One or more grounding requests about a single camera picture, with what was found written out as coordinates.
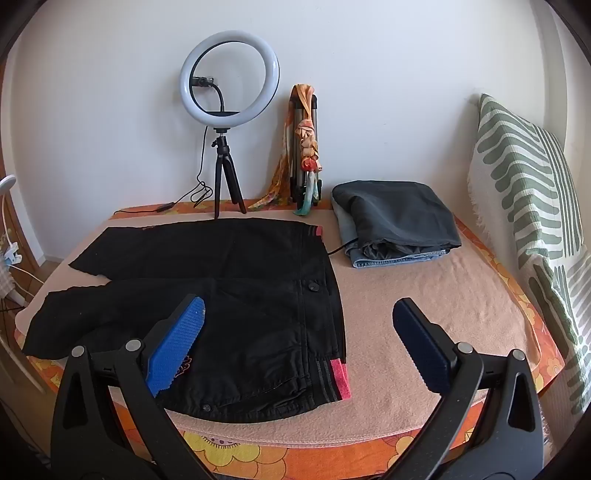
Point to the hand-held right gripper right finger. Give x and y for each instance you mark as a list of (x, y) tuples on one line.
[(422, 344)]

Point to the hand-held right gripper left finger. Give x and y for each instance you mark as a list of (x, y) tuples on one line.
[(178, 341)]

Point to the black pants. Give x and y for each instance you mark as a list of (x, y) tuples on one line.
[(254, 300)]

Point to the dark grey folded pants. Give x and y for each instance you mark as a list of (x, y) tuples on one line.
[(392, 212)]

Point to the peach blanket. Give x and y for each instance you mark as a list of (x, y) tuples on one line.
[(415, 286)]

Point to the folded blue jeans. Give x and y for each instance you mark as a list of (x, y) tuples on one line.
[(341, 227)]

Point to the wooden cabinet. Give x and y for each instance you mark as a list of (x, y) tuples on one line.
[(25, 221)]

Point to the green striped white pillow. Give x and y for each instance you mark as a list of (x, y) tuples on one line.
[(521, 175)]

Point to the white desk lamp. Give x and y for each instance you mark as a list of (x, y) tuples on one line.
[(7, 182)]

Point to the orange floral scarf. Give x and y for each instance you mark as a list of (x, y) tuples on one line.
[(307, 134)]

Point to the silver folded tripod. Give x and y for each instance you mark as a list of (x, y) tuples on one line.
[(315, 108)]

